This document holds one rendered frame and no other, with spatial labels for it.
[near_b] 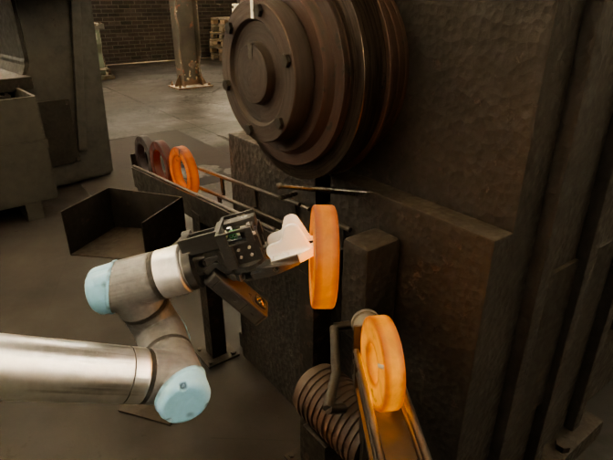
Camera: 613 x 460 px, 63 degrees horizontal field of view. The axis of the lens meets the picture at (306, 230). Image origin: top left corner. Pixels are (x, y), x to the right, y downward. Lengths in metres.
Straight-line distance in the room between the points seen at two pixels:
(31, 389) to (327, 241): 0.40
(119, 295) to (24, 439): 1.19
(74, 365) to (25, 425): 1.28
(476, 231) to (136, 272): 0.59
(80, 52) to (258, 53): 2.95
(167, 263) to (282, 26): 0.48
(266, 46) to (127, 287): 0.54
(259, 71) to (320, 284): 0.50
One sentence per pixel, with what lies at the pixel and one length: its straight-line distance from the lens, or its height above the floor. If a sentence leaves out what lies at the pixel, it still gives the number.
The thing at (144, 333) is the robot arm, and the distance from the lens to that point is 0.81.
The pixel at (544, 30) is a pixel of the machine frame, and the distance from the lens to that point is 0.90.
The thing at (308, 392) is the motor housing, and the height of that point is 0.51.
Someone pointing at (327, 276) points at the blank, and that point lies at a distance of 0.68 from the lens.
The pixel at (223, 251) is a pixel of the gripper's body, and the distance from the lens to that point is 0.71.
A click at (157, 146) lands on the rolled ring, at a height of 0.75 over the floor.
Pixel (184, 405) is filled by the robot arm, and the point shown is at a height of 0.76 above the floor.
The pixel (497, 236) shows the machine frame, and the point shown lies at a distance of 0.95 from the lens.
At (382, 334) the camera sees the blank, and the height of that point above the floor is 0.78.
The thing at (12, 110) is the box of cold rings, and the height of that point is 0.67.
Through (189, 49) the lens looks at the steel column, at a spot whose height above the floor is 0.54.
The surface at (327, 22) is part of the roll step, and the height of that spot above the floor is 1.22.
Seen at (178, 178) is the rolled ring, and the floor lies 0.65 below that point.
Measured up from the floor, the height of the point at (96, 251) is 0.59.
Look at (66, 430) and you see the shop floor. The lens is 1.89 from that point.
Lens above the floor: 1.26
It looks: 25 degrees down
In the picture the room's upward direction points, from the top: straight up
